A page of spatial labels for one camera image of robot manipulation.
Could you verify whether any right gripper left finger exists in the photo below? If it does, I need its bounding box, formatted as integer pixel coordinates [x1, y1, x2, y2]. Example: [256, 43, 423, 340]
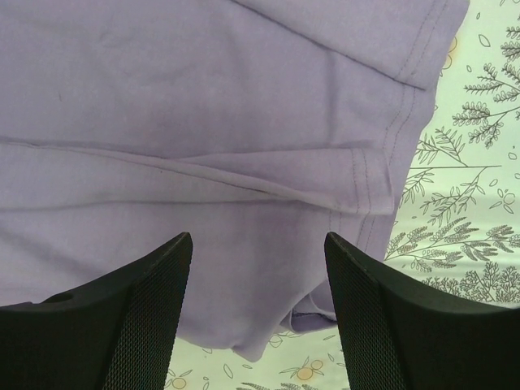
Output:
[1, 232, 192, 390]

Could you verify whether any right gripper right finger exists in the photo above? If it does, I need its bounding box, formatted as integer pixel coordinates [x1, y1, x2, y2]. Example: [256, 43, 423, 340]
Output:
[324, 232, 519, 390]

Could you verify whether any purple t shirt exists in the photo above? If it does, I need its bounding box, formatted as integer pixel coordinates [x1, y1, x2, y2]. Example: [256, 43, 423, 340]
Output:
[1, 0, 469, 362]

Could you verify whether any floral table mat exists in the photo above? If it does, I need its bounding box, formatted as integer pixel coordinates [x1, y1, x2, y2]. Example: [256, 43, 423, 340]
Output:
[165, 1, 519, 389]

